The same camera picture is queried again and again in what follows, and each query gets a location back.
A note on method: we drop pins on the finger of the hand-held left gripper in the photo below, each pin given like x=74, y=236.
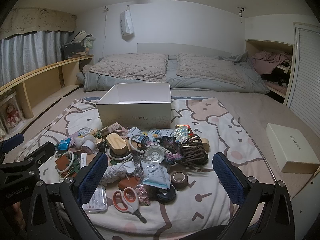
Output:
x=12, y=142
x=41, y=152

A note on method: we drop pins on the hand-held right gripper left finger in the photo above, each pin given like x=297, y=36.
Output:
x=92, y=177

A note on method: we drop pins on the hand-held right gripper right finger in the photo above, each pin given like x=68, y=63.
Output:
x=228, y=177

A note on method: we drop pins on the white cotton ball bag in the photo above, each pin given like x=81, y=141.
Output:
x=83, y=138

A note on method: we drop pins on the large blue white medicine packet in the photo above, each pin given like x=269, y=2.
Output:
x=153, y=175

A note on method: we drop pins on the white shoe box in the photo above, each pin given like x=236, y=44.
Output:
x=135, y=115

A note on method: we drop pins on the small white box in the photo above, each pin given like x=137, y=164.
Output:
x=83, y=160

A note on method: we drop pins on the white yarn bundle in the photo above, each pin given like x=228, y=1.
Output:
x=112, y=175

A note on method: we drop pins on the clear plastic case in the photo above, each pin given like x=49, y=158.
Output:
x=97, y=200

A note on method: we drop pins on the blue plastic packet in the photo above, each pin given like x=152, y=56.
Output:
x=64, y=145

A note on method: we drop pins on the brown leather tag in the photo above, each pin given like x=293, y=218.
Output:
x=63, y=162

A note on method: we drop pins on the doll in clear box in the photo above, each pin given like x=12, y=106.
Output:
x=10, y=115

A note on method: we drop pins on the white tape roll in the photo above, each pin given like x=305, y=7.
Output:
x=88, y=147

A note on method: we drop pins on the pink card packet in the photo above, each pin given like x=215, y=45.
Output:
x=72, y=138

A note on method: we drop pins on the brown leather pouch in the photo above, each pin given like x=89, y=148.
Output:
x=128, y=182

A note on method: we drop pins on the beige tape roll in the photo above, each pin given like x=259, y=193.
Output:
x=205, y=143

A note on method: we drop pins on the oval wooden box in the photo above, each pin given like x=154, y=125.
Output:
x=117, y=142

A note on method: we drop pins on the cartoon bear printed blanket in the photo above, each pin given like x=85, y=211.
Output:
x=220, y=135

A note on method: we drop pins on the brown tape roll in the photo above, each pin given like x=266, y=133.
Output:
x=179, y=179

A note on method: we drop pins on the pink bead bag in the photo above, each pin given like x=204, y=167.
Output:
x=143, y=195

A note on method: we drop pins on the red box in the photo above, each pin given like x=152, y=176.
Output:
x=190, y=131

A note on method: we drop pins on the small blue white sachet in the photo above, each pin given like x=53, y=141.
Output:
x=160, y=133
x=136, y=132

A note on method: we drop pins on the black round jar lid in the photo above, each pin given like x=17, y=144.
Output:
x=166, y=196

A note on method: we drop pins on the clear plastic round lid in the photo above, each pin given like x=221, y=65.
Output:
x=155, y=155

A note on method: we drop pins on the purple crochet piece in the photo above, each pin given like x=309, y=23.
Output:
x=170, y=142

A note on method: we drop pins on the wooden shelf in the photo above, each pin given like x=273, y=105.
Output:
x=42, y=80

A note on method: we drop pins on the white shoe box lid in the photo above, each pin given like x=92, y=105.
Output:
x=290, y=145

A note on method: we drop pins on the grey curtain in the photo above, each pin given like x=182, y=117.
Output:
x=27, y=52

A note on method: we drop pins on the black bag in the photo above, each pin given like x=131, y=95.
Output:
x=72, y=48

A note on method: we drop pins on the beige quilted pillow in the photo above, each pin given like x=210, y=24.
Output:
x=130, y=66
x=207, y=67

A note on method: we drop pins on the grey duvet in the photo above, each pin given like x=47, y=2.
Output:
x=172, y=77

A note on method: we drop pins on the white hat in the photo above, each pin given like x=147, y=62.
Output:
x=81, y=35

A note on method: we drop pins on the pile of clothes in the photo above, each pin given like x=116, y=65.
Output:
x=272, y=60

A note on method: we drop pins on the beige printed valance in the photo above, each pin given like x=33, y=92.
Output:
x=37, y=17

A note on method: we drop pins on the white shutter door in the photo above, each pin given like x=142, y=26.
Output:
x=305, y=75

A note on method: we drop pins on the white hanging bag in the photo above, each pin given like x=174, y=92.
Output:
x=127, y=22

